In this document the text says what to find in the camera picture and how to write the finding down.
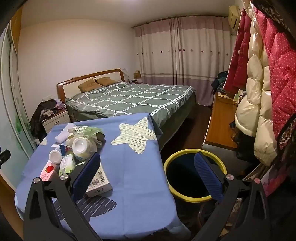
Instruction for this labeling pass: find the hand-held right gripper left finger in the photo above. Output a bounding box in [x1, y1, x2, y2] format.
[23, 152, 103, 241]

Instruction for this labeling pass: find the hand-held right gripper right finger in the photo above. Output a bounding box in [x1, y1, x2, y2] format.
[192, 152, 271, 241]

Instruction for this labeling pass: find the pale barcode label box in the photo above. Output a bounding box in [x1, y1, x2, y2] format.
[85, 160, 114, 198]

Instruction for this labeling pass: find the green white bottle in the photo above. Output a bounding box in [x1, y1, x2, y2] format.
[59, 154, 77, 176]

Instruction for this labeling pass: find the white green paper bowl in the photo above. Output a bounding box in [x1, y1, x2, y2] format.
[72, 137, 97, 162]

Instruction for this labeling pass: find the yellow rimmed stool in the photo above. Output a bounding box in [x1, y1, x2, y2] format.
[163, 149, 228, 203]

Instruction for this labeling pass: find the white paper cup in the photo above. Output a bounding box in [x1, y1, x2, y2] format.
[49, 149, 64, 165]

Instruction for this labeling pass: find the blue white tube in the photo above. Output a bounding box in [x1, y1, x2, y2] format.
[52, 144, 68, 154]

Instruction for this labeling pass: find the dark grey packet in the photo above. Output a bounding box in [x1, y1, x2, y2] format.
[96, 132, 107, 149]

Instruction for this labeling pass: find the pink strawberry carton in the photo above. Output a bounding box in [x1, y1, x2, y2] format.
[39, 160, 57, 182]

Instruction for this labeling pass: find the green plastic bag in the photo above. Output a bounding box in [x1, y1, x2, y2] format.
[69, 126, 107, 149]

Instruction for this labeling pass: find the white tissue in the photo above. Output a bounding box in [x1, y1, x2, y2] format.
[55, 123, 77, 143]

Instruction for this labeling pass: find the blue star tablecloth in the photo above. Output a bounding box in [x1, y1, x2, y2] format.
[15, 112, 192, 241]

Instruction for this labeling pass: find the glass wardrobe door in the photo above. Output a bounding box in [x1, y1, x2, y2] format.
[0, 22, 38, 169]

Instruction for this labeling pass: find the wooden desk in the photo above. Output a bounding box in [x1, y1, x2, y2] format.
[203, 92, 239, 149]

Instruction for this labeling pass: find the white nightstand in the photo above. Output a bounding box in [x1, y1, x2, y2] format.
[41, 109, 71, 135]

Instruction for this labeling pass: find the clothes pile on nightstand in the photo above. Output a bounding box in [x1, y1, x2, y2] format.
[30, 98, 68, 139]

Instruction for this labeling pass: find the green white box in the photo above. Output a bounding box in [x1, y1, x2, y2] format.
[233, 90, 244, 105]

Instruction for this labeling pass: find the brown pillow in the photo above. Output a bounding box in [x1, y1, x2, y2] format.
[96, 77, 120, 87]
[78, 78, 103, 93]

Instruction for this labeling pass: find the white puffer jacket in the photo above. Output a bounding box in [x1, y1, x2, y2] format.
[234, 2, 278, 167]

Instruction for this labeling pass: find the green plaid duvet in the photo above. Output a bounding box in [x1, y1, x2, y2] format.
[65, 82, 195, 128]

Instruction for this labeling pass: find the wooden bed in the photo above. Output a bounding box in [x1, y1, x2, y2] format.
[57, 68, 197, 149]

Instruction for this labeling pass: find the dark clothes pile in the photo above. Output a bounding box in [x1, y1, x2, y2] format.
[211, 71, 232, 93]

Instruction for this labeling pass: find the pink beige curtain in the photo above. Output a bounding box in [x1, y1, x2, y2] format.
[134, 15, 237, 106]

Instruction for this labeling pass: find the red jacket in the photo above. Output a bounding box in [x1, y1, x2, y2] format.
[223, 9, 253, 93]

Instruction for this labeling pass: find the pink dotted jacket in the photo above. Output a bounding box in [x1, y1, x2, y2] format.
[254, 7, 296, 150]

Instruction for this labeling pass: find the beige air conditioner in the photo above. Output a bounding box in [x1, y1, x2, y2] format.
[228, 5, 241, 29]

